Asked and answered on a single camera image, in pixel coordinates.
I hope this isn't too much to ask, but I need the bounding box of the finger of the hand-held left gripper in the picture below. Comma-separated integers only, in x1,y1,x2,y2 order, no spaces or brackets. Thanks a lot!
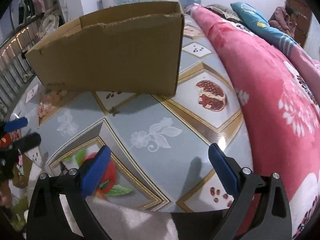
0,132,42,155
0,117,29,132

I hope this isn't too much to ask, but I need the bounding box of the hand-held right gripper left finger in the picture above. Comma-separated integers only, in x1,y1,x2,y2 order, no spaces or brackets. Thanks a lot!
26,145,112,240

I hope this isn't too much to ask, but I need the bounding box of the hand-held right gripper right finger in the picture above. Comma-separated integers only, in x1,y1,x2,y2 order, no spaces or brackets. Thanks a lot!
208,143,293,240

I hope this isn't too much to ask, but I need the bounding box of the brown cardboard box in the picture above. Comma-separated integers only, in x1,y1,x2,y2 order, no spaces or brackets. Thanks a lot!
24,1,185,97

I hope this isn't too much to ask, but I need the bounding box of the red paper bag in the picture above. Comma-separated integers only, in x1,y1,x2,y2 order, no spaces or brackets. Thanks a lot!
0,134,13,150

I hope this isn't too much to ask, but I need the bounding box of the metal stair railing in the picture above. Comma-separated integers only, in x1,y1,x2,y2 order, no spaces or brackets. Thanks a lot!
0,17,48,120

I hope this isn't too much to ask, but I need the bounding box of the pink floral quilt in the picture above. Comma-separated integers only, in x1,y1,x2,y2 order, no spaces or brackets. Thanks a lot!
185,4,320,240

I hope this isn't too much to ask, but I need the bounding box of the pile of light clothes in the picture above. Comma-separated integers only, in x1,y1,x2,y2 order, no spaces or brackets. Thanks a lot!
40,12,63,38

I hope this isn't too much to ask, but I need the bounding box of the dark hanging jacket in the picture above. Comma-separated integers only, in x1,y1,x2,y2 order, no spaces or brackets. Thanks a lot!
17,0,38,25

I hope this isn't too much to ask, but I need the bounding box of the light pink printed quilt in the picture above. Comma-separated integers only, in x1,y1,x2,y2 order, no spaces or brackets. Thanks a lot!
290,47,320,80

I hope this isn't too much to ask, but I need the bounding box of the blue printed pillow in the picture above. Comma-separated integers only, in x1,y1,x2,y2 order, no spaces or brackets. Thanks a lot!
230,2,303,58

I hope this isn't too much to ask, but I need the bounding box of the grey fur blanket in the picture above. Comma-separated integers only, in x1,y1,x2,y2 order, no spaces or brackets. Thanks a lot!
205,4,238,19

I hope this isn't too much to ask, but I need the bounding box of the brown wooden door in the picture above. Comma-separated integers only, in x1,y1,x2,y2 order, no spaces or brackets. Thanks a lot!
285,0,314,48

